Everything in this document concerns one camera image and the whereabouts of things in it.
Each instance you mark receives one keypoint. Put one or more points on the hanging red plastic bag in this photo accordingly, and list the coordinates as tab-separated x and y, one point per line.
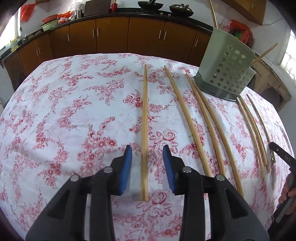
27	12

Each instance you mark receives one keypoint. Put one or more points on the steel lidded pot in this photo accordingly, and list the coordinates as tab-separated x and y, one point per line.
181	9

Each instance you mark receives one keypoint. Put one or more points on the steel utensil canister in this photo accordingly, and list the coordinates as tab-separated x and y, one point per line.
77	10

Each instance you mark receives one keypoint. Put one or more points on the window beside sink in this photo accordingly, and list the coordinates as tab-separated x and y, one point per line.
9	32

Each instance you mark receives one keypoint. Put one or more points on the steel faucet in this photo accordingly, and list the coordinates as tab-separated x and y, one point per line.
21	34

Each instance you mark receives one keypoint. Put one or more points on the person's right hand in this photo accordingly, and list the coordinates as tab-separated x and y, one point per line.
290	187

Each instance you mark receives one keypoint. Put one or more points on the black wok with lid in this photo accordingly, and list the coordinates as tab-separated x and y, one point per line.
150	5

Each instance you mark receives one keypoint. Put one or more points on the wooden chopstick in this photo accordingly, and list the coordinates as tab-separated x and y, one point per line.
219	157
144	115
214	16
267	168
238	185
262	172
168	74
266	52
260	120

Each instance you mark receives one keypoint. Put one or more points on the dish soap bottle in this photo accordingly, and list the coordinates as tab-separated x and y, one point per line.
14	44

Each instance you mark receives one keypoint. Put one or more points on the cream side table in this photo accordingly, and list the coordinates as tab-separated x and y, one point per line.
270	76

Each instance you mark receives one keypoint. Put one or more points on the grey perforated chopstick holder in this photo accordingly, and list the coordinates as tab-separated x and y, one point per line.
226	69

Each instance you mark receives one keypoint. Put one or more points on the brown kitchen cabinets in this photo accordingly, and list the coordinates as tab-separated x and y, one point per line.
249	9
111	34

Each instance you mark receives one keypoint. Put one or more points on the red and white plastic bag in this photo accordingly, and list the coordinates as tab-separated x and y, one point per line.
66	16

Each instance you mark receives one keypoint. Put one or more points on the brown upper kitchen cabinets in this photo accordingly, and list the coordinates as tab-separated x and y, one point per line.
249	9

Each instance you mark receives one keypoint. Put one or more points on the small red bottle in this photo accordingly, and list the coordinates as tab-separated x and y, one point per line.
113	7

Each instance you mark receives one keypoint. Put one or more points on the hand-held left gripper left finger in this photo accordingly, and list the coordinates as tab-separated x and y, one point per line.
126	166

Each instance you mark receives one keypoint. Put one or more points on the red floral tablecloth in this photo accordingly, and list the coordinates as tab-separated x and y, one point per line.
69	115

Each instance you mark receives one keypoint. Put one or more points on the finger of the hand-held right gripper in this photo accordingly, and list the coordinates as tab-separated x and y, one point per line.
284	156

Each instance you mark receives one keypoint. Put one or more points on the black kitchen countertop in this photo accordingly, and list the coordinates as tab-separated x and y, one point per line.
129	12

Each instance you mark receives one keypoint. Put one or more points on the green basin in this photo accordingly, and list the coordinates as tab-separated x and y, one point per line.
49	26

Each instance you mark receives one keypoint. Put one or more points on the brown lower kitchen cabinets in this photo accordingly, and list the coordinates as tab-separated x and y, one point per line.
111	34

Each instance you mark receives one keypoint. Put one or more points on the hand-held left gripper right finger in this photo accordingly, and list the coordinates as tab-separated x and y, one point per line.
168	166

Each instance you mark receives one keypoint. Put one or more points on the dark cutting board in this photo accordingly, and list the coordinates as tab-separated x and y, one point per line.
96	8

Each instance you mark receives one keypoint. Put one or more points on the gas stove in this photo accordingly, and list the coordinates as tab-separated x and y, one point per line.
165	14

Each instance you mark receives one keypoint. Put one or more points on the bright window with white frame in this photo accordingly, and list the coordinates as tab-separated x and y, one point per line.
289	55

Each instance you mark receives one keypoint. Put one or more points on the red basin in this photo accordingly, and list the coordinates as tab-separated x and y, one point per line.
50	18

